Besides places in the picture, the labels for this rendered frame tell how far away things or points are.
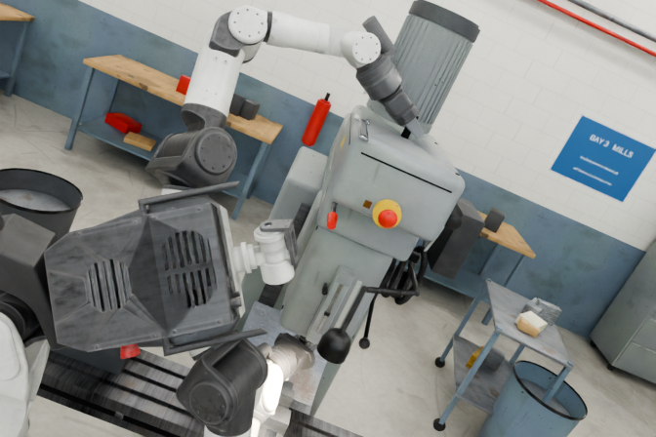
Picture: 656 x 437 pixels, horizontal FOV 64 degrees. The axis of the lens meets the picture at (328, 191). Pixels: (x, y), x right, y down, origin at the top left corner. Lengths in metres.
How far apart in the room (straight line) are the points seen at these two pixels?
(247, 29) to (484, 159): 4.86
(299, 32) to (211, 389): 0.72
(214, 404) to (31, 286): 0.37
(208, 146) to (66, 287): 0.33
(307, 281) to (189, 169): 0.50
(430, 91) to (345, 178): 0.46
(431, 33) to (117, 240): 0.94
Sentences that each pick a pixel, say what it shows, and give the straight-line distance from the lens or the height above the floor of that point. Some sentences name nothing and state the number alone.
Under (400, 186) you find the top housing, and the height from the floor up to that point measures 1.82.
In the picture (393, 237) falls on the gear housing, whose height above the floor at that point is 1.68.
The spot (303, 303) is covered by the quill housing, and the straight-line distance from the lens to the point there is 1.37.
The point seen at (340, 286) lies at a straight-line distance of 1.30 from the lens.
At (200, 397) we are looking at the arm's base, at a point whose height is 1.41.
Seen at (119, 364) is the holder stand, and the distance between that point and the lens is 1.68.
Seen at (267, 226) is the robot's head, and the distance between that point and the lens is 1.03.
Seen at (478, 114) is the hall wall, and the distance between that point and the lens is 5.69.
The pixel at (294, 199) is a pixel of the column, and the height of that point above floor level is 1.50.
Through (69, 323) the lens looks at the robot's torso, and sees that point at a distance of 0.97.
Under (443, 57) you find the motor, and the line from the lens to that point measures 1.46.
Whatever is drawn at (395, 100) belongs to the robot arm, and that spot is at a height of 1.97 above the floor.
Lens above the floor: 2.08
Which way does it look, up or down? 17 degrees down
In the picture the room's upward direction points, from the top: 25 degrees clockwise
